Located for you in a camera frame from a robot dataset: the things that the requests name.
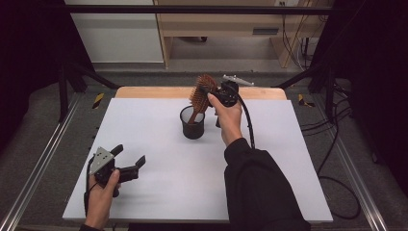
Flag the person's left hand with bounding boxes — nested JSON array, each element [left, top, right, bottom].
[[85, 169, 121, 230]]

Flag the black horizontal frame bar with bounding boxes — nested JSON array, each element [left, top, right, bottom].
[[64, 4, 335, 15]]

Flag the black floor cables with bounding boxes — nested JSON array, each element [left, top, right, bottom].
[[300, 82, 363, 221]]

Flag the yellow black tape marker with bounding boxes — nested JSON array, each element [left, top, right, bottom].
[[297, 93, 317, 108], [91, 92, 106, 111]]

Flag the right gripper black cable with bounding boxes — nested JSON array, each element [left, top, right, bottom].
[[235, 92, 256, 149]]

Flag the grey desk label plate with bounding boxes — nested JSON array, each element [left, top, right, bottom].
[[252, 28, 280, 36]]

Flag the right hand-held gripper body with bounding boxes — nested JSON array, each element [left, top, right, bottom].
[[217, 74, 254, 109]]

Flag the wooden paddle hairbrush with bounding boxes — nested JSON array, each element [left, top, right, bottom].
[[187, 74, 219, 125]]

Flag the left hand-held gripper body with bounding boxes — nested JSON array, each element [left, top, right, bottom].
[[89, 146, 122, 187]]

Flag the black metal frame strut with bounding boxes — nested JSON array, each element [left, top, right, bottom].
[[57, 60, 122, 123], [272, 62, 337, 122]]

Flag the black cables under desk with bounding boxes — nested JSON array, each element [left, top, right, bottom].
[[281, 13, 311, 71]]

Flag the white partition panel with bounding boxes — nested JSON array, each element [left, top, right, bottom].
[[64, 0, 165, 64]]

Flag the person's right hand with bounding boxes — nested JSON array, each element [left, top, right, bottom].
[[207, 92, 244, 147]]

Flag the black mesh pen holder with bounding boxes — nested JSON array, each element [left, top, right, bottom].
[[179, 105, 206, 141]]

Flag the light wooden office desk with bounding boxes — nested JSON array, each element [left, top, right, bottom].
[[153, 0, 332, 69]]

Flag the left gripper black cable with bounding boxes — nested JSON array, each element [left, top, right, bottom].
[[83, 156, 96, 217]]

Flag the white power strip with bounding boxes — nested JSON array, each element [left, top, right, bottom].
[[274, 0, 301, 8]]

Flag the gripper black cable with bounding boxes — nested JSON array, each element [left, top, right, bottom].
[[235, 92, 256, 149], [83, 156, 96, 217]]

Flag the aluminium floor rail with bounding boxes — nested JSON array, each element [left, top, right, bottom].
[[0, 92, 82, 231], [312, 95, 390, 231]]

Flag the black curtain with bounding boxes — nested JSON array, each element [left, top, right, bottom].
[[0, 0, 94, 153], [309, 0, 408, 195]]

